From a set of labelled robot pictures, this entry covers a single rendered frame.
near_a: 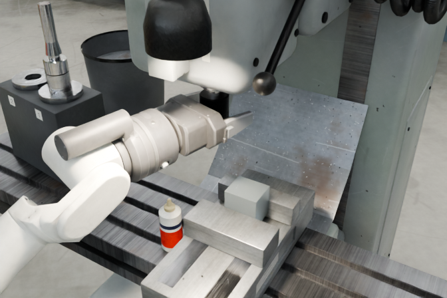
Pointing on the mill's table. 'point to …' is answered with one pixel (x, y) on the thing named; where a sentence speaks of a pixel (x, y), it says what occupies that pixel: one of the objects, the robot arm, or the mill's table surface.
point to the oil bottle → (170, 225)
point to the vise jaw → (231, 232)
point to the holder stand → (44, 113)
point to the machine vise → (210, 257)
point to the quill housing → (224, 20)
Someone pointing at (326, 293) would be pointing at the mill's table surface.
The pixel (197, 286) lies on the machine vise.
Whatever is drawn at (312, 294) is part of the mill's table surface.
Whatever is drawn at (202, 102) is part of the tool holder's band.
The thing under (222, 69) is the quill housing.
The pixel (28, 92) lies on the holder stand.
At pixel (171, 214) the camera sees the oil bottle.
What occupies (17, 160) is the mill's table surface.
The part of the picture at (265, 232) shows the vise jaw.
